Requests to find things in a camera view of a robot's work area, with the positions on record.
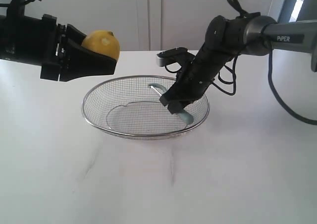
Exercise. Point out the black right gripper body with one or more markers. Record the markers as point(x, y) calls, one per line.
point(199, 75)

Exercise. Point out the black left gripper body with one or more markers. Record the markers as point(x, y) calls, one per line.
point(33, 41)

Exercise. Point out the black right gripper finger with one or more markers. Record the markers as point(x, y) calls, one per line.
point(176, 106)
point(170, 97)

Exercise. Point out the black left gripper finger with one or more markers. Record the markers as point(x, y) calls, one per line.
point(79, 62)
point(74, 34)

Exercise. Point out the teal handled vegetable peeler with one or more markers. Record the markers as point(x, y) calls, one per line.
point(183, 115)

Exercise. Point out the yellow lemon with sticker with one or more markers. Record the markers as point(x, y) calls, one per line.
point(102, 42)

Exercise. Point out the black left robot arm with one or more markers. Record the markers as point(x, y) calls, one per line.
point(16, 9)

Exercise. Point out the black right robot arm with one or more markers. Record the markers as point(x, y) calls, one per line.
point(224, 40)

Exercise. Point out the oval steel mesh basket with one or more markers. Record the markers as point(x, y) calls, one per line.
point(126, 107)

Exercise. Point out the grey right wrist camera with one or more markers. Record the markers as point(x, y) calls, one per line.
point(175, 55)

